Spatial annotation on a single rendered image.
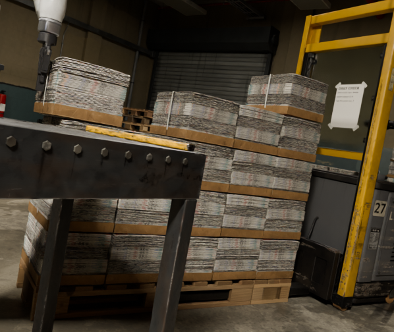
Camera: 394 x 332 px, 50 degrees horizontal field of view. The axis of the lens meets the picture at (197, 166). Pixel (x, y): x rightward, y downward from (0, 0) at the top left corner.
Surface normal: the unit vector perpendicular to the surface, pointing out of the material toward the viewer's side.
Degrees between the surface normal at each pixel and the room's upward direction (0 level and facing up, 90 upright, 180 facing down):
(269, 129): 90
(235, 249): 90
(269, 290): 90
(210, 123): 90
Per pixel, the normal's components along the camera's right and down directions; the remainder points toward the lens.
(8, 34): 0.79, 0.17
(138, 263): 0.53, 0.14
